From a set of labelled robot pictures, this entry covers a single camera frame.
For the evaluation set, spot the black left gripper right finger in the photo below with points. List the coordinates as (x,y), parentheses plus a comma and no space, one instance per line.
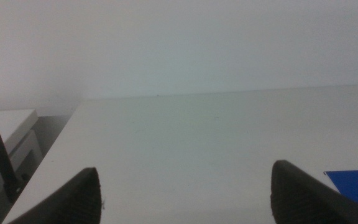
(297,199)

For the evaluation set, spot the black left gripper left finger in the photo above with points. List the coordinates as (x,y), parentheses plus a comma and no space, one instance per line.
(76,202)

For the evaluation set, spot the white side cabinet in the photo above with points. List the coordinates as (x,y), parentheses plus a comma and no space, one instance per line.
(11,124)

